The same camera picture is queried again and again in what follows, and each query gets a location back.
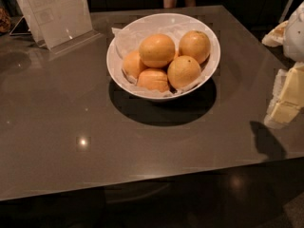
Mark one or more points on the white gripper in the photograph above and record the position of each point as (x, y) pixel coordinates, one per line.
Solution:
(294, 37)

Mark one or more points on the top right orange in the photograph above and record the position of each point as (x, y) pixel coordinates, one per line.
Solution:
(195, 44)

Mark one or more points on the orange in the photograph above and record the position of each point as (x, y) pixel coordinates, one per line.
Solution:
(133, 65)
(183, 71)
(157, 50)
(195, 44)
(153, 79)

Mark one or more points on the front right orange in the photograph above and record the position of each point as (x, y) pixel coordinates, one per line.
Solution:
(183, 71)

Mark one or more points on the white ceramic bowl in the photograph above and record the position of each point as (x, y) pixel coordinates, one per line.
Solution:
(117, 70)

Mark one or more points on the top centre orange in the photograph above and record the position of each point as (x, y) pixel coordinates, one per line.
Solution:
(157, 50)

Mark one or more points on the front left orange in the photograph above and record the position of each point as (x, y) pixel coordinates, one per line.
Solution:
(153, 79)

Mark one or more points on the far left orange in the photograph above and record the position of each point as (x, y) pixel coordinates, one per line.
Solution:
(133, 65)

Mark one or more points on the white paper bowl liner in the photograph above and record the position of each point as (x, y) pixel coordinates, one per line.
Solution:
(126, 40)

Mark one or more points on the clear acrylic sign holder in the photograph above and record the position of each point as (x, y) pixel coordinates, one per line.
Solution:
(58, 25)

